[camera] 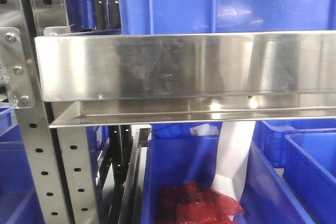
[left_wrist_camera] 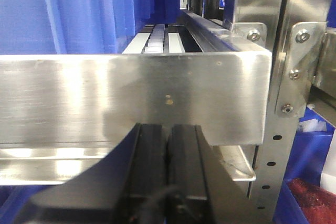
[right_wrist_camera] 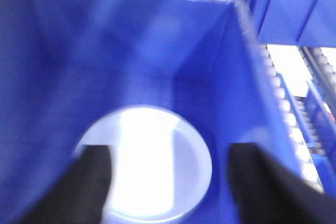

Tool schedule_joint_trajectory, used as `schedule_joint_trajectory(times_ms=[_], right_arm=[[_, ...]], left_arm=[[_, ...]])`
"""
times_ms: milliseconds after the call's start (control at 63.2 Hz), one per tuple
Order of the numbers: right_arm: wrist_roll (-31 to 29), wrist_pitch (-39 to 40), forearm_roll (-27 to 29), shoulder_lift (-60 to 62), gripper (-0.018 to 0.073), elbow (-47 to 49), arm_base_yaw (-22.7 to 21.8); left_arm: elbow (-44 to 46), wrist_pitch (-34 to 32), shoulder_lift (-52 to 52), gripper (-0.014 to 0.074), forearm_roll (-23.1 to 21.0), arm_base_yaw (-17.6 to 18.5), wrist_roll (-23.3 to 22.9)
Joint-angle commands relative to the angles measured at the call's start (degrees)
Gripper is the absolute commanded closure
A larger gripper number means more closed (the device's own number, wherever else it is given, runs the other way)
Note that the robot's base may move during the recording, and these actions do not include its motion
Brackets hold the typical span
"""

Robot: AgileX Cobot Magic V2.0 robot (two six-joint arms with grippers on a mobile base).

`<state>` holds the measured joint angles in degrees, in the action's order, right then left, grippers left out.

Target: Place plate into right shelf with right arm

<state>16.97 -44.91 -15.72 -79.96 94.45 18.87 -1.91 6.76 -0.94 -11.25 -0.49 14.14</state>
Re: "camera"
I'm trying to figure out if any blue crate on shelf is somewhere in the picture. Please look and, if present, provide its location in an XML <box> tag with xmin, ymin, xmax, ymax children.
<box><xmin>119</xmin><ymin>0</ymin><xmax>335</xmax><ymax>35</ymax></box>

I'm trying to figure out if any red bubble wrap bag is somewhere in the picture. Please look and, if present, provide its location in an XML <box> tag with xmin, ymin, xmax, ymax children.
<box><xmin>155</xmin><ymin>180</ymin><xmax>245</xmax><ymax>223</ymax></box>

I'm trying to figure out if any stainless steel shelf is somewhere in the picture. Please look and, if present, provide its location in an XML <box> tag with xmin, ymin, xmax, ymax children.
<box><xmin>35</xmin><ymin>31</ymin><xmax>335</xmax><ymax>129</ymax></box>

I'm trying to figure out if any steel corner bracket plate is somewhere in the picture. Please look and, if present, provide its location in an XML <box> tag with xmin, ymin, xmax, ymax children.
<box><xmin>1</xmin><ymin>27</ymin><xmax>35</xmax><ymax>109</ymax></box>

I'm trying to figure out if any white paper sheet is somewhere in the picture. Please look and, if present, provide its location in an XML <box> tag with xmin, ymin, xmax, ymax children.
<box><xmin>212</xmin><ymin>121</ymin><xmax>255</xmax><ymax>201</ymax></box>

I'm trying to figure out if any blue bin left side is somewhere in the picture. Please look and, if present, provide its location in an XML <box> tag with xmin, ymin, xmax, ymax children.
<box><xmin>1</xmin><ymin>107</ymin><xmax>44</xmax><ymax>223</ymax></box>

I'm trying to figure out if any blue bin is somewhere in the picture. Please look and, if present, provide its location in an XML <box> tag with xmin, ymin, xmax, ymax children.
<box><xmin>284</xmin><ymin>133</ymin><xmax>335</xmax><ymax>223</ymax></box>
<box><xmin>252</xmin><ymin>118</ymin><xmax>336</xmax><ymax>169</ymax></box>
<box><xmin>1</xmin><ymin>107</ymin><xmax>44</xmax><ymax>223</ymax></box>

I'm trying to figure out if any blue bin lower shelf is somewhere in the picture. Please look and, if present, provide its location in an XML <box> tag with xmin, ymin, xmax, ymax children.
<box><xmin>140</xmin><ymin>137</ymin><xmax>313</xmax><ymax>223</ymax></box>

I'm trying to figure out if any blue bin right rear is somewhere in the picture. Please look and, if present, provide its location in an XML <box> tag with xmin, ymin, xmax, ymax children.
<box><xmin>252</xmin><ymin>118</ymin><xmax>336</xmax><ymax>169</ymax></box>

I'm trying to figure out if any blue bin right front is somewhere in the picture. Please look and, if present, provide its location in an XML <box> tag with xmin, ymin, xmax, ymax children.
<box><xmin>284</xmin><ymin>133</ymin><xmax>335</xmax><ymax>223</ymax></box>

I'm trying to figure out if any perforated steel shelf upright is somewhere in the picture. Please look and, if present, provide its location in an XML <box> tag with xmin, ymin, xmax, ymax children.
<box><xmin>1</xmin><ymin>0</ymin><xmax>100</xmax><ymax>223</ymax></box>

